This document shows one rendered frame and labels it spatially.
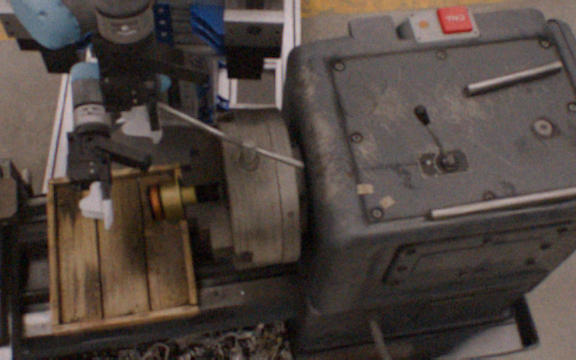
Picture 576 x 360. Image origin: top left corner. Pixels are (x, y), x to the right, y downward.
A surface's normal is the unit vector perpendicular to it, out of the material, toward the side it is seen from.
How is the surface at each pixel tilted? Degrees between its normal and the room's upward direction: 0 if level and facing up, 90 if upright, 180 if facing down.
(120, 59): 73
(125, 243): 0
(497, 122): 0
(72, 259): 0
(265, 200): 36
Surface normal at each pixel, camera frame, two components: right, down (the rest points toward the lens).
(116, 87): 0.18, 0.70
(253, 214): 0.17, 0.29
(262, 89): 0.06, -0.47
